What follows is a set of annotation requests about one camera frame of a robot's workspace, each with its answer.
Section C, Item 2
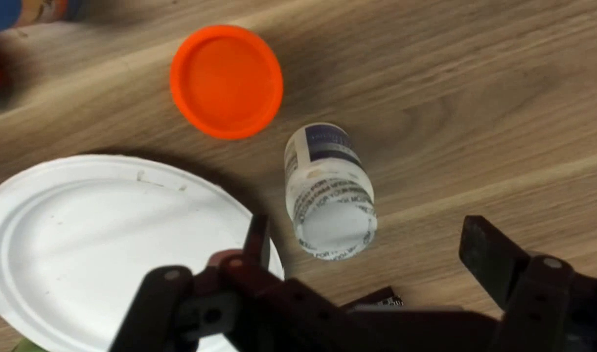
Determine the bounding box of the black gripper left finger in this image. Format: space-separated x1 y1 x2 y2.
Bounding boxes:
110 214 378 352

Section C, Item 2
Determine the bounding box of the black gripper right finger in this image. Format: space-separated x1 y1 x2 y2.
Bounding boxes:
458 214 597 352

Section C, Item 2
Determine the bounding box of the white pill bottle blue label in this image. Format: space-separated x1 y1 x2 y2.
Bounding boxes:
282 122 380 263

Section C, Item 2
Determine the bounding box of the green tub teal lid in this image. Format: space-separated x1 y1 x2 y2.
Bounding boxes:
10 337 49 352

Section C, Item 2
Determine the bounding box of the white paper plate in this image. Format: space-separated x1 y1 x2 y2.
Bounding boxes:
0 153 286 352

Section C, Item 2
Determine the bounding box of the yellow tub orange lid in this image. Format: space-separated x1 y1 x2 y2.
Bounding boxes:
169 24 286 144

